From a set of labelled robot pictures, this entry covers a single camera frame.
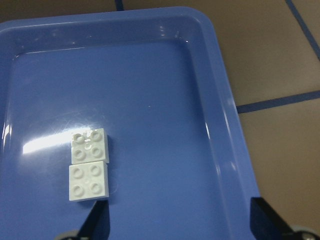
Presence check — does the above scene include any blue plastic tray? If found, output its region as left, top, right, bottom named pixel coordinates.
left=0, top=7, right=259, bottom=240

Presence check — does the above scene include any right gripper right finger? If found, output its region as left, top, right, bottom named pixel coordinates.
left=249, top=197, right=296, bottom=240

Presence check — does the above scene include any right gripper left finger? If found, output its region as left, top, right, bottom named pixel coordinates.
left=75, top=200, right=111, bottom=240

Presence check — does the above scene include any white block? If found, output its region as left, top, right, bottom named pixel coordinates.
left=71, top=128, right=110, bottom=165
left=68, top=161, right=109, bottom=202

